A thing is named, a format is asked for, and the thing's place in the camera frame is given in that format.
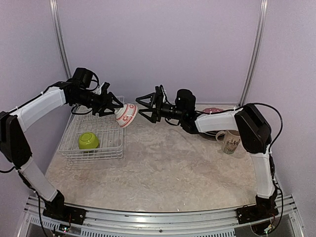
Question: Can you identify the pink polka dot dish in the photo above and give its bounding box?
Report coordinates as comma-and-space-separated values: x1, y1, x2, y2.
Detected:
202, 107, 223, 114

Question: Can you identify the right aluminium corner post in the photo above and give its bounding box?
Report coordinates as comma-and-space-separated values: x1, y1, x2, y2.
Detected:
239, 0, 269, 106

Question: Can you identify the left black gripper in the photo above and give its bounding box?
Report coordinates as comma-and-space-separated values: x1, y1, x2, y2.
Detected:
72, 88, 123, 116

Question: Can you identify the aluminium corner post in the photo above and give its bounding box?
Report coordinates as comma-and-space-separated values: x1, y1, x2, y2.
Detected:
239, 0, 269, 106
49, 0, 71, 79

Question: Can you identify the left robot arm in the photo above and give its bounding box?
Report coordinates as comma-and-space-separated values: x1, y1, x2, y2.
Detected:
0, 79, 124, 220

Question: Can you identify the left aluminium corner post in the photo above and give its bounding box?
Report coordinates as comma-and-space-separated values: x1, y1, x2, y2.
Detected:
49, 0, 71, 79

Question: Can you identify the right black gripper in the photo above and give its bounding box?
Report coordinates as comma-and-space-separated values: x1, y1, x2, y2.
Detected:
135, 92, 185, 123

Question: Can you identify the white wire dish rack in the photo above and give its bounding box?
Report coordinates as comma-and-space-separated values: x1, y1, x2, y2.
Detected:
58, 106, 125, 165

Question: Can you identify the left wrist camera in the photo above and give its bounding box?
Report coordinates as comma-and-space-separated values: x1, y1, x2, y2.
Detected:
71, 67, 111, 96

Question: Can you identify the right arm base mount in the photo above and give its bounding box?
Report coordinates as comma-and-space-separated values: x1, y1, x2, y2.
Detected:
236, 205, 279, 225

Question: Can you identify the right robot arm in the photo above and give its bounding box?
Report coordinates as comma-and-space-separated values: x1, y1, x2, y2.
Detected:
136, 87, 280, 224

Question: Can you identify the red white patterned bowl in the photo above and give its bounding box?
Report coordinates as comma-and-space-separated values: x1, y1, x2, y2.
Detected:
115, 103, 138, 128

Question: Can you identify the white patterned mug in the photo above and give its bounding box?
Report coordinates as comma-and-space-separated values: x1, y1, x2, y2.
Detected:
215, 130, 241, 155

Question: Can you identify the green cup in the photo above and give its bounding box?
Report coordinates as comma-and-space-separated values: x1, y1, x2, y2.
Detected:
78, 132, 99, 150

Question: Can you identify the black striped plate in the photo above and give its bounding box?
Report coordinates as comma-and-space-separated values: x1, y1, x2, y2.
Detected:
204, 130, 220, 137

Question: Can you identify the aluminium front rail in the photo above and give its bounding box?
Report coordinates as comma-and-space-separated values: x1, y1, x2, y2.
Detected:
24, 196, 304, 237

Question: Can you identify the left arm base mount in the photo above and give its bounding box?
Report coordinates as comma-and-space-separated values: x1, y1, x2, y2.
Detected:
43, 205, 86, 225

